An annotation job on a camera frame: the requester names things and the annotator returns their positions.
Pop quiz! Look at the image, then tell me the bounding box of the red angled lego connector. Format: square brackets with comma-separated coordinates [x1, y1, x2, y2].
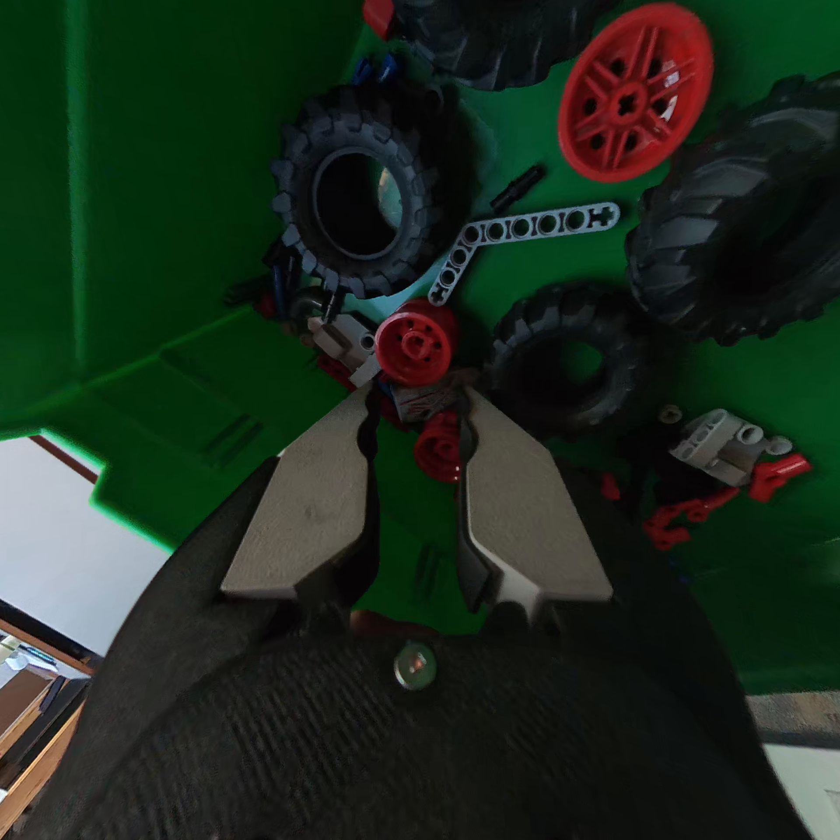
[748, 453, 813, 503]

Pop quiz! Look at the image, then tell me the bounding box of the light grey bent liftarm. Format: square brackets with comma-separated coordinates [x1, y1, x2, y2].
[428, 202, 621, 307]

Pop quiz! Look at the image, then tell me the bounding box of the large black rubber tire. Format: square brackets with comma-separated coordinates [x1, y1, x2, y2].
[625, 73, 840, 347]
[394, 0, 618, 91]

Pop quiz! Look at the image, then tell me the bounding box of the light grey lego connector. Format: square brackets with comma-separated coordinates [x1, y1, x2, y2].
[307, 311, 383, 388]

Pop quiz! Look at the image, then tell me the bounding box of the red lego liftarm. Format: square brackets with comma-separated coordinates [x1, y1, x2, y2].
[643, 487, 741, 549]

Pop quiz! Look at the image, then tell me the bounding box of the green plastic bin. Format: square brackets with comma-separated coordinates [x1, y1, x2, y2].
[0, 0, 840, 697]

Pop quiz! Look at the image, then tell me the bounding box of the light grey lego assembly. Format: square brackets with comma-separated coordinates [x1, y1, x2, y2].
[669, 408, 794, 487]

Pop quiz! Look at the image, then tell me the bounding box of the black lego piece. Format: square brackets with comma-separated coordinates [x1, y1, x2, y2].
[653, 453, 726, 516]

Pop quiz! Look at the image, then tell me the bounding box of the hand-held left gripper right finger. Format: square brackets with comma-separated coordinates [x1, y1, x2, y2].
[455, 386, 616, 627]

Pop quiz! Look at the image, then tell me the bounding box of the medium black rubber tire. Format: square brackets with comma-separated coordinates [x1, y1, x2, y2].
[270, 84, 483, 299]
[482, 282, 657, 441]

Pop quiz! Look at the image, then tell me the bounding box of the small red wheel hub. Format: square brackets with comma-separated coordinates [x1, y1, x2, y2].
[413, 412, 463, 483]
[374, 298, 460, 387]

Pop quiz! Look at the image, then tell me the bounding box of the wooden shelf unit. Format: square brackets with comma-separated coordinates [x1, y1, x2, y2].
[0, 600, 99, 815]

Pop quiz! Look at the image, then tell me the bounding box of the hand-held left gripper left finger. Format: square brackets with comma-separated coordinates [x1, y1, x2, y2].
[220, 384, 383, 614]

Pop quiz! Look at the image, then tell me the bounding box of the black connector pin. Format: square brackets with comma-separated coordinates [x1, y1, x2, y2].
[491, 164, 546, 206]

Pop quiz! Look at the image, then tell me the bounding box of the blue connector pin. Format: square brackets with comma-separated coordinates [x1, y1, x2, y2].
[357, 54, 403, 85]

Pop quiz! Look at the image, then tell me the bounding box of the grey panel with red print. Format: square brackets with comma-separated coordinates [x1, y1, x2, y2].
[392, 384, 462, 422]

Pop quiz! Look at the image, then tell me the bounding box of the large red wheel rim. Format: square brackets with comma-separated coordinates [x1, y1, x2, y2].
[558, 3, 715, 183]

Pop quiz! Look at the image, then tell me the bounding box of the pile of dark lego pins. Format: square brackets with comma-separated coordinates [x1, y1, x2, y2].
[223, 239, 329, 336]

